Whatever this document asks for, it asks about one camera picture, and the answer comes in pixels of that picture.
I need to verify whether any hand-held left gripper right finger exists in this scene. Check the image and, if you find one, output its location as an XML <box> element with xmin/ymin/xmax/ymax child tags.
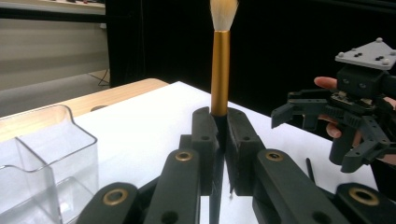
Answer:
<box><xmin>224</xmin><ymin>106</ymin><xmax>265</xmax><ymax>197</ymax></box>

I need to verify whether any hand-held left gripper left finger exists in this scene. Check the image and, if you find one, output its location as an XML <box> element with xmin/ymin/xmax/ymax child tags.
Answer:
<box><xmin>178</xmin><ymin>106</ymin><xmax>219</xmax><ymax>197</ymax></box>

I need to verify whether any gold ferrule makeup brush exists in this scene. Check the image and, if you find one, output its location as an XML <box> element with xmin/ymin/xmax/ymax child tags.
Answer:
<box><xmin>208</xmin><ymin>0</ymin><xmax>240</xmax><ymax>224</ymax></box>

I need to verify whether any clear acrylic organizer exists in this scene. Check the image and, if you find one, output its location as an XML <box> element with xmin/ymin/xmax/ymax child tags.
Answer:
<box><xmin>0</xmin><ymin>105</ymin><xmax>100</xmax><ymax>224</ymax></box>

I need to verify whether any white table cover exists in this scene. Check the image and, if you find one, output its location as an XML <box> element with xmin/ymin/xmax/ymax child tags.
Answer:
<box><xmin>74</xmin><ymin>81</ymin><xmax>379</xmax><ymax>224</ymax></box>

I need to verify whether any black curtain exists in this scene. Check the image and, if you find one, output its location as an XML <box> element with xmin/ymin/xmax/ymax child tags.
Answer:
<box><xmin>105</xmin><ymin>0</ymin><xmax>396</xmax><ymax>141</ymax></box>

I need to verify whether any thin black cable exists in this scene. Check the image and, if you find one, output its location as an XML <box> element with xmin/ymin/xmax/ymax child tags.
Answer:
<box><xmin>89</xmin><ymin>68</ymin><xmax>111</xmax><ymax>88</ymax></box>

